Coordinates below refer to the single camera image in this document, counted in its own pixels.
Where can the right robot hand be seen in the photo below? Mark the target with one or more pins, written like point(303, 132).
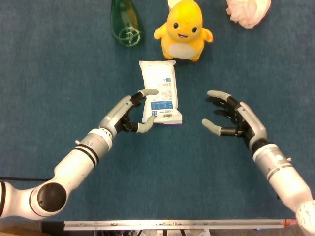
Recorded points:
point(242, 118)

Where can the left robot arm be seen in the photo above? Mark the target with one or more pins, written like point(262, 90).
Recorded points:
point(61, 177)

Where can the small white snack bag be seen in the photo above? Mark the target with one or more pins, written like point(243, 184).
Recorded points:
point(161, 86)

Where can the pink white fluffy object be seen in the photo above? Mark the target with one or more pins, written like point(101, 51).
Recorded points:
point(247, 12)

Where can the yellow plush duck toy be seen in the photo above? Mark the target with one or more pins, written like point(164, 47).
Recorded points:
point(183, 32)

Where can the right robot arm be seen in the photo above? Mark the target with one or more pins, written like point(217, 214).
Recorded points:
point(283, 172)

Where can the blue felt table mat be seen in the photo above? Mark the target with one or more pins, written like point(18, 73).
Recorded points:
point(172, 159)

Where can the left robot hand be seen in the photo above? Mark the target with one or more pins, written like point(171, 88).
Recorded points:
point(118, 115)

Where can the green glass bottle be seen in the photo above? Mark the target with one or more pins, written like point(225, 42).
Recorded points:
point(126, 24)

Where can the aluminium rail bar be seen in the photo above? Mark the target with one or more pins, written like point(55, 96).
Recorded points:
point(172, 224)

